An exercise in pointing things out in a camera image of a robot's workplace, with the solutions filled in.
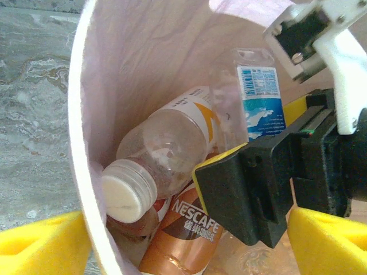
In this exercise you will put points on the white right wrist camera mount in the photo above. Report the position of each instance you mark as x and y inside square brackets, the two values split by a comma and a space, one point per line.
[344, 71]

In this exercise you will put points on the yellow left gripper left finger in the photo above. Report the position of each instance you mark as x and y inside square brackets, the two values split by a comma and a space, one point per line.
[37, 252]

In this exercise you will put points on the cream plastic waste bin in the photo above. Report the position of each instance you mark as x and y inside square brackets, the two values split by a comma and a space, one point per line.
[75, 114]

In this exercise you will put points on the orange label white cap bottle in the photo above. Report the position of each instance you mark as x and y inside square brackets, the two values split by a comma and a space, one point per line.
[172, 137]

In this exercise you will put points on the brown Nescafe bottle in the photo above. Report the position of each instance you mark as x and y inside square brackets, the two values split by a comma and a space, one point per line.
[183, 237]

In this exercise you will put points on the blue label clear bottle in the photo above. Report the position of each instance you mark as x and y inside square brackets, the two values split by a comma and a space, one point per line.
[259, 94]

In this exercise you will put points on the reddish brown plastic bottle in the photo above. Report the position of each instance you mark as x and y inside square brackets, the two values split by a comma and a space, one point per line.
[134, 226]

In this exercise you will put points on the clear plastic bottle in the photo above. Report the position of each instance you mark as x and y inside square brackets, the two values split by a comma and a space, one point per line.
[258, 260]

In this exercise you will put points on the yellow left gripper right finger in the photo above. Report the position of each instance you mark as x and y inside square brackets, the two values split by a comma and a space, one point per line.
[329, 252]

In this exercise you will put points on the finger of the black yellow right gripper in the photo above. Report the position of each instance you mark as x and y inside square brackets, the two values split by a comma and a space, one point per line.
[295, 114]
[243, 194]

